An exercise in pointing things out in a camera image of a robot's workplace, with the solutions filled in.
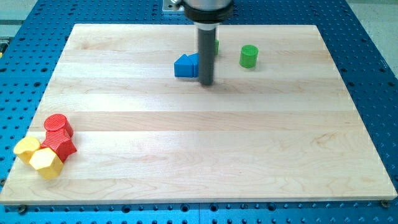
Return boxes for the blue triangular block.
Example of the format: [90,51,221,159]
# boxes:
[174,54,193,78]

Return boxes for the blue block behind rod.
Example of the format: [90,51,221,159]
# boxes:
[188,53,199,78]

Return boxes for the yellow heart block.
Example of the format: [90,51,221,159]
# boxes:
[13,136,40,164]

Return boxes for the red cylinder block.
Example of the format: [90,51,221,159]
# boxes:
[44,114,74,137]

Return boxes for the silver metal bracket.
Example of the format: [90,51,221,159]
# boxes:
[162,0,184,12]

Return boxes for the green block behind rod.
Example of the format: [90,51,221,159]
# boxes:
[214,39,220,55]

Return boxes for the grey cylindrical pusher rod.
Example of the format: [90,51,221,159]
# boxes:
[198,29,216,86]

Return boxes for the yellow hexagon block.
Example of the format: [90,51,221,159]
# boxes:
[29,147,63,180]

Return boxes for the red star block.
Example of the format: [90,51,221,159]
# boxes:
[41,129,77,162]

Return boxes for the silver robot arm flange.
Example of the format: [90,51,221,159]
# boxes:
[172,0,234,30]

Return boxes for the green cylinder block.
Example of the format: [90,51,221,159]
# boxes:
[239,45,259,68]

